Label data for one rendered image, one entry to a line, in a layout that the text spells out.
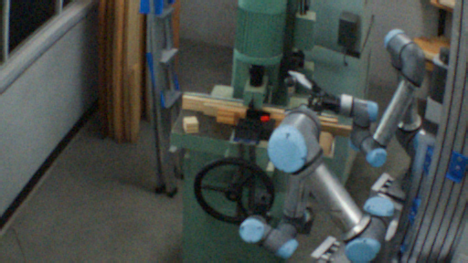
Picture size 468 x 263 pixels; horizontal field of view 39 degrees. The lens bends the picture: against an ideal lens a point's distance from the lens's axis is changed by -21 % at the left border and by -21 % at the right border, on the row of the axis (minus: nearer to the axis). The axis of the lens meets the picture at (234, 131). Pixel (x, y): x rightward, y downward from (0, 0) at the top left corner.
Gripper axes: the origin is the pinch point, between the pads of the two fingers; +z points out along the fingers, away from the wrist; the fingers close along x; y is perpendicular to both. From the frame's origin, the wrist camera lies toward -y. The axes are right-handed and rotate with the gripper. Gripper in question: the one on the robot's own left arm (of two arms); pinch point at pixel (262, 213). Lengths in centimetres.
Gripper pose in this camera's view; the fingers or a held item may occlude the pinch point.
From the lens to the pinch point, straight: 280.0
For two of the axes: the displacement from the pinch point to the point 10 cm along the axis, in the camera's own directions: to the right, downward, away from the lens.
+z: 1.2, -0.2, 9.9
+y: -1.5, 9.9, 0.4
